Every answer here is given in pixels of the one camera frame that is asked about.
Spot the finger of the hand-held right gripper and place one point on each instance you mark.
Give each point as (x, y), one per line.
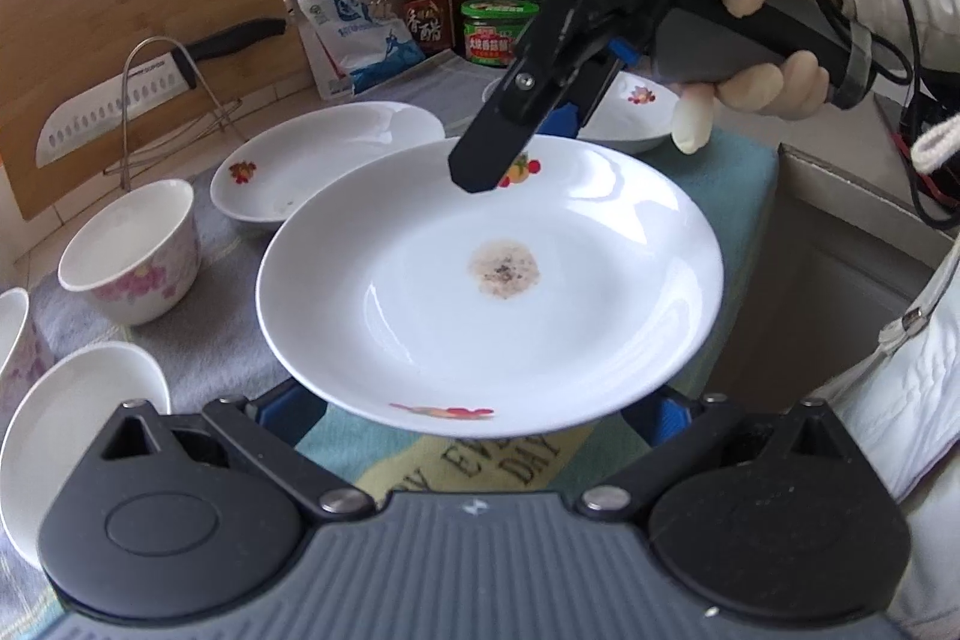
(495, 138)
(562, 121)

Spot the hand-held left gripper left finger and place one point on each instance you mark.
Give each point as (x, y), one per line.
(289, 411)

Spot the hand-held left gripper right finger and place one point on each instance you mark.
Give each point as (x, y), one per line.
(664, 419)

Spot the large white stained plate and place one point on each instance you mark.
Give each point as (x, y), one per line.
(420, 280)

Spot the white bowl with pink flowers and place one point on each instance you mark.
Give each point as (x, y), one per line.
(142, 280)

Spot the plain white bowl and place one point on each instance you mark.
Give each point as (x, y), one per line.
(67, 415)

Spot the person's right hand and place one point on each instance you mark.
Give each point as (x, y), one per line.
(757, 89)

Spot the small white flower dish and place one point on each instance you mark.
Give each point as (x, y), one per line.
(637, 123)

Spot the green-lidded sauce jar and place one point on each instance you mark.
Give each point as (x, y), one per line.
(491, 40)

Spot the grey teal checked cloth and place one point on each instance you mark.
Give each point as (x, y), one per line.
(217, 325)

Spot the blue white salt bag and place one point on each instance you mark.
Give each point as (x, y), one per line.
(352, 48)

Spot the white plate with fruit print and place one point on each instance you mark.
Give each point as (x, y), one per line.
(322, 153)

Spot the small toothpick holder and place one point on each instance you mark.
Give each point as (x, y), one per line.
(379, 6)

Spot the metal sink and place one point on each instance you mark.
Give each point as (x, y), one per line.
(810, 265)

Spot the person's white jacket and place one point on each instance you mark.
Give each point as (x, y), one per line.
(915, 400)

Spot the white cup with pale flowers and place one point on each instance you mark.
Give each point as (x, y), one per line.
(19, 355)

